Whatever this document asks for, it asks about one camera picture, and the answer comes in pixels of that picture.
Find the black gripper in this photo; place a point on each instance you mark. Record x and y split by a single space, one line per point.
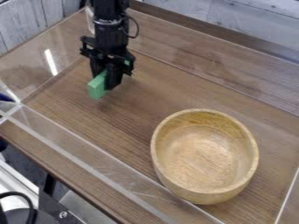
105 48

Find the green rectangular block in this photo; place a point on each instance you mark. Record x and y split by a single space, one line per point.
96 85

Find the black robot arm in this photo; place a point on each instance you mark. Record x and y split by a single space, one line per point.
109 10

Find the brown wooden bowl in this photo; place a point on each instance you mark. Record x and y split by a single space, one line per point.
204 155

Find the black table leg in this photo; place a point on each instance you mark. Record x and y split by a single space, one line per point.
49 184

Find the clear acrylic tray wall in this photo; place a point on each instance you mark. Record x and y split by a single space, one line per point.
92 143

